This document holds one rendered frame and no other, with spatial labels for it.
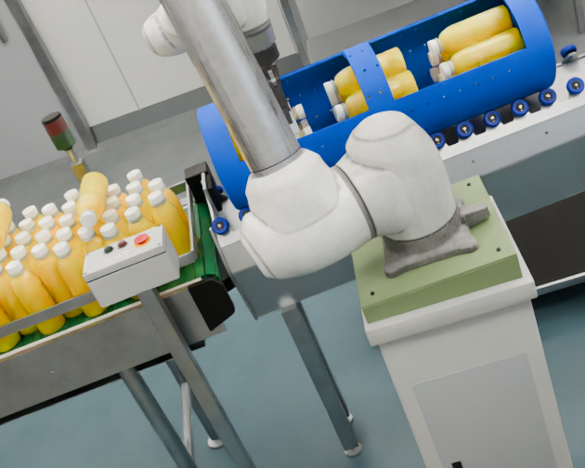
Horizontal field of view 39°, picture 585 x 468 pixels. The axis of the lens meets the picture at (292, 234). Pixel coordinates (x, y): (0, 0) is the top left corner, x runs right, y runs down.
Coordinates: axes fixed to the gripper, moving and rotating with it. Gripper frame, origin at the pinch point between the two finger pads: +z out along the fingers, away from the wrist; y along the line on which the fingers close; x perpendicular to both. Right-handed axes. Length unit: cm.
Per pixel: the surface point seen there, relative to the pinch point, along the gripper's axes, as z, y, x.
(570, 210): 99, 58, -85
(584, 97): 22, -6, -72
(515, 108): 18, -5, -55
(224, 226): 18.4, -5.6, 25.6
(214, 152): -2.0, -6.6, 19.8
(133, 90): 86, 348, 91
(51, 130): -8, 39, 65
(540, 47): 3, -9, -63
